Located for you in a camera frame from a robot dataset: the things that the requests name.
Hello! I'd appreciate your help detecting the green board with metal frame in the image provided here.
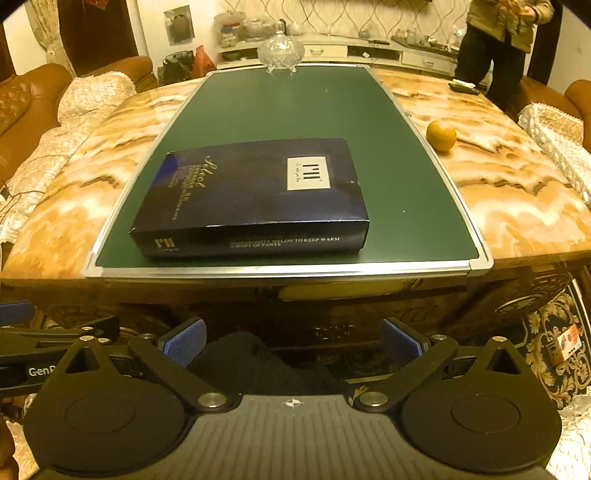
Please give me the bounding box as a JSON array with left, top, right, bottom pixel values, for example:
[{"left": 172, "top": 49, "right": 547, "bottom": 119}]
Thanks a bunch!
[{"left": 83, "top": 65, "right": 494, "bottom": 280}]

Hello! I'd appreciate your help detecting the marble desktop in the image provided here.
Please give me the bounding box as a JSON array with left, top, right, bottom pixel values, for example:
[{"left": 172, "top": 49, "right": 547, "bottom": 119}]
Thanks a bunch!
[{"left": 0, "top": 65, "right": 591, "bottom": 301}]

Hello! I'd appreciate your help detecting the gold curtain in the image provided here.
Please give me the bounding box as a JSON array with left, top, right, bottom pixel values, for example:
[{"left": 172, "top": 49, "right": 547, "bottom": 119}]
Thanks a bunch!
[{"left": 25, "top": 0, "right": 77, "bottom": 77}]

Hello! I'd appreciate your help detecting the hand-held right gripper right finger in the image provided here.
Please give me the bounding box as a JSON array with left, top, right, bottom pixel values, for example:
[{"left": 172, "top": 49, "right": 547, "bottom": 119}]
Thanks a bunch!
[{"left": 352, "top": 318, "right": 531, "bottom": 413}]

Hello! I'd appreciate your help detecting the orange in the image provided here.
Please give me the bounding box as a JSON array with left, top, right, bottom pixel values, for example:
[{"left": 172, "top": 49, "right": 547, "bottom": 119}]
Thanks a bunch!
[{"left": 426, "top": 120, "right": 458, "bottom": 152}]

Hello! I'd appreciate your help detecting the black mesh bin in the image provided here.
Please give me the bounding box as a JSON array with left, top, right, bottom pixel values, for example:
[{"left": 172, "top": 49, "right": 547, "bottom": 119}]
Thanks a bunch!
[{"left": 159, "top": 51, "right": 195, "bottom": 86}]

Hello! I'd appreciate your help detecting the cream lace armchair cover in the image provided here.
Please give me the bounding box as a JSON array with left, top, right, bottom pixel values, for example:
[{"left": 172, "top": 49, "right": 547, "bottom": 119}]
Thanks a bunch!
[{"left": 517, "top": 102, "right": 591, "bottom": 205}]

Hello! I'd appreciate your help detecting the cream television cabinet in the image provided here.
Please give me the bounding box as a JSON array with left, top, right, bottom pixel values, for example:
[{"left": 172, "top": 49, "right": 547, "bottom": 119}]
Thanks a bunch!
[{"left": 217, "top": 34, "right": 490, "bottom": 89}]

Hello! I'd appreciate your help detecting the dark blue box lid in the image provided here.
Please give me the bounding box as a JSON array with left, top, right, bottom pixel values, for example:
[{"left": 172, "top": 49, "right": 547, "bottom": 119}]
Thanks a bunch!
[{"left": 130, "top": 137, "right": 370, "bottom": 258}]

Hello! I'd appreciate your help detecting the white lace sofa cover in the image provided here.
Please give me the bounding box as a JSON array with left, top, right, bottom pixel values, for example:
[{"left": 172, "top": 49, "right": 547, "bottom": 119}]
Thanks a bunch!
[{"left": 0, "top": 71, "right": 137, "bottom": 245}]

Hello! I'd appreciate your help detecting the patterned carpet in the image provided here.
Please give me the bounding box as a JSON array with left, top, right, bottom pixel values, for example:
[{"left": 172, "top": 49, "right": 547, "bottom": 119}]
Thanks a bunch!
[{"left": 522, "top": 277, "right": 591, "bottom": 411}]

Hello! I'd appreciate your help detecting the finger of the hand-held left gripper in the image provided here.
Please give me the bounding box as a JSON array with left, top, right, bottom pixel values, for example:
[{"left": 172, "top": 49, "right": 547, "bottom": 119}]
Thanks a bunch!
[
  {"left": 0, "top": 301, "right": 36, "bottom": 326},
  {"left": 0, "top": 316, "right": 122, "bottom": 352}
]

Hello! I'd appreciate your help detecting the clear plastic storage jar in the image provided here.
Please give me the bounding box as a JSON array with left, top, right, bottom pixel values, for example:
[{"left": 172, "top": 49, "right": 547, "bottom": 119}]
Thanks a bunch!
[{"left": 213, "top": 11, "right": 246, "bottom": 49}]

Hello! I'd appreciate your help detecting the brown leather sofa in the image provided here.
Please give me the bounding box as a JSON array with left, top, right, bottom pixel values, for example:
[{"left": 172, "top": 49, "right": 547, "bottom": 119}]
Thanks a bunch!
[{"left": 0, "top": 55, "right": 155, "bottom": 185}]

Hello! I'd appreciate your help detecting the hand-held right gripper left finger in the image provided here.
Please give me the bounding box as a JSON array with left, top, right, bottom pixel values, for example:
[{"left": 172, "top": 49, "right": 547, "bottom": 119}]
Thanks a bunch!
[{"left": 54, "top": 316, "right": 232, "bottom": 413}]

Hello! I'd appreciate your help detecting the glass candy dish with lid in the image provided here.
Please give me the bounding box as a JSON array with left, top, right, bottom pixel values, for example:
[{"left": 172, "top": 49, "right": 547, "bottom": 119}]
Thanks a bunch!
[{"left": 257, "top": 21, "right": 306, "bottom": 75}]

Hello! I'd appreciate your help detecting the orange plastic bag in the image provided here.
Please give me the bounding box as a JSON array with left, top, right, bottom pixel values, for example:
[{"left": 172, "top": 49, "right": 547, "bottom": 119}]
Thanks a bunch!
[{"left": 191, "top": 45, "right": 218, "bottom": 79}]

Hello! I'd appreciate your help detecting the brown leather armchair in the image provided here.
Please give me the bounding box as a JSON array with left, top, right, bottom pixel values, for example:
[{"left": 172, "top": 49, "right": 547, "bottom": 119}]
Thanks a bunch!
[{"left": 508, "top": 76, "right": 591, "bottom": 153}]

